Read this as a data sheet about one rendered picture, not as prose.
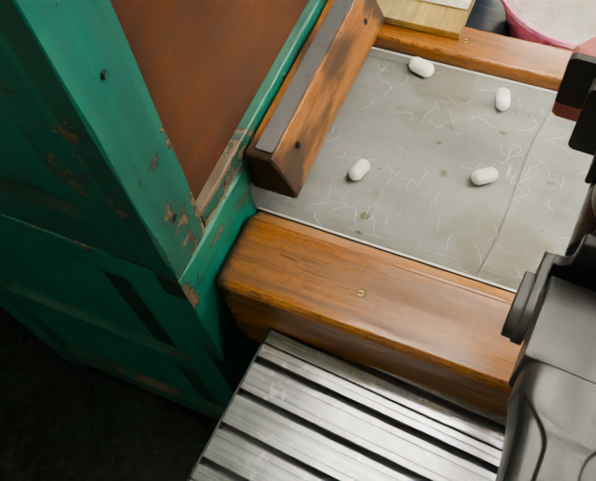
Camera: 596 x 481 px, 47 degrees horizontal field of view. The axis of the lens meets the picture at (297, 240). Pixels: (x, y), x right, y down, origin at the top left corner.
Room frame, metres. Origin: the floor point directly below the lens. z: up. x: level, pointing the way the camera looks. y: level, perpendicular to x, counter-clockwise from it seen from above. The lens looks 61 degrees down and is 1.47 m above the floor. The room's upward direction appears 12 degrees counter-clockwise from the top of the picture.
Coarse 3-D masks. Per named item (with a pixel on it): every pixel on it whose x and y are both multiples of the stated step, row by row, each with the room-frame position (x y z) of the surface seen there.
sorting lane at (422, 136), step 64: (384, 64) 0.66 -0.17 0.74; (384, 128) 0.55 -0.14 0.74; (448, 128) 0.53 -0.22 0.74; (512, 128) 0.51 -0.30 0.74; (320, 192) 0.47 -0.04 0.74; (384, 192) 0.45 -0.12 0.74; (448, 192) 0.43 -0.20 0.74; (512, 192) 0.41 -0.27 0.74; (576, 192) 0.40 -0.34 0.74; (448, 256) 0.35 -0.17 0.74; (512, 256) 0.33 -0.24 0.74
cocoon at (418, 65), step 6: (414, 60) 0.63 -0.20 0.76; (420, 60) 0.63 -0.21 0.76; (414, 66) 0.63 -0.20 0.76; (420, 66) 0.62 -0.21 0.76; (426, 66) 0.62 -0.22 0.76; (432, 66) 0.62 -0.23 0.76; (414, 72) 0.63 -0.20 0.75; (420, 72) 0.62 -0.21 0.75; (426, 72) 0.61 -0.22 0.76; (432, 72) 0.61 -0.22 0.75
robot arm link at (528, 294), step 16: (592, 240) 0.16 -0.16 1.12; (544, 256) 0.17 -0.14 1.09; (560, 256) 0.17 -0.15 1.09; (576, 256) 0.16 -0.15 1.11; (592, 256) 0.15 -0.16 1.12; (528, 272) 0.16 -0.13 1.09; (544, 272) 0.16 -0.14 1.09; (560, 272) 0.16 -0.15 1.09; (576, 272) 0.15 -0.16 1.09; (592, 272) 0.15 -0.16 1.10; (528, 288) 0.15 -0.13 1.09; (544, 288) 0.16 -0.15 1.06; (592, 288) 0.15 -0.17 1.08; (512, 304) 0.14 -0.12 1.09; (528, 304) 0.14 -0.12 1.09; (512, 320) 0.13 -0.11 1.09; (528, 320) 0.13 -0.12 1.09; (512, 336) 0.13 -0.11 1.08
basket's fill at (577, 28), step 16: (512, 0) 0.74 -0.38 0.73; (528, 0) 0.73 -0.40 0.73; (544, 0) 0.72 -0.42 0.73; (560, 0) 0.71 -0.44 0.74; (576, 0) 0.71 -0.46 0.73; (592, 0) 0.70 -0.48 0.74; (528, 16) 0.70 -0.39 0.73; (544, 16) 0.69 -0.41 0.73; (560, 16) 0.69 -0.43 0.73; (576, 16) 0.67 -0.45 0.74; (592, 16) 0.67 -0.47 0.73; (560, 32) 0.65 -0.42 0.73; (576, 32) 0.65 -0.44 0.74; (592, 32) 0.65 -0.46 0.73
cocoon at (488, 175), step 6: (486, 168) 0.44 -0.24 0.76; (492, 168) 0.44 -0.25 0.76; (474, 174) 0.44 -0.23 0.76; (480, 174) 0.44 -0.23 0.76; (486, 174) 0.44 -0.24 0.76; (492, 174) 0.43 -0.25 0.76; (498, 174) 0.44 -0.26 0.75; (474, 180) 0.43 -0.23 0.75; (480, 180) 0.43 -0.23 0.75; (486, 180) 0.43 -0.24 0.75; (492, 180) 0.43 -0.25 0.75
